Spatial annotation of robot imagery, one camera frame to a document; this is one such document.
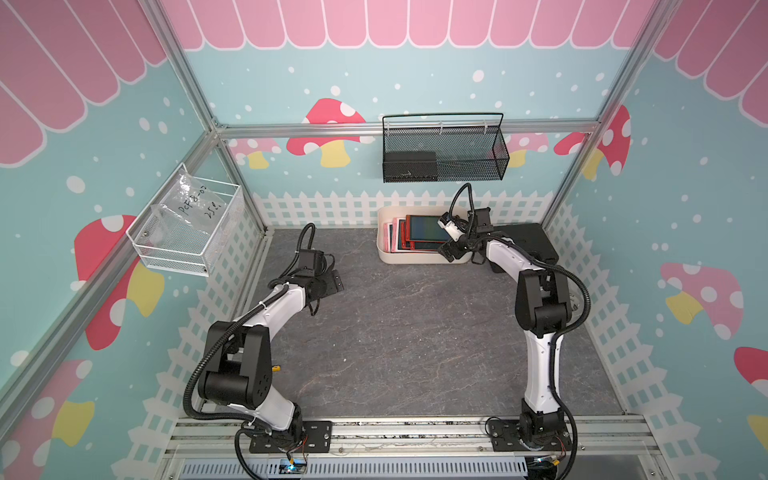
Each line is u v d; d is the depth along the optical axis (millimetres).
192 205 726
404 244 1126
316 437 742
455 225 920
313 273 724
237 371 447
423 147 969
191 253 633
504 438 737
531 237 1121
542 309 583
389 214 1188
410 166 937
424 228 1168
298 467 720
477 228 831
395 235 1161
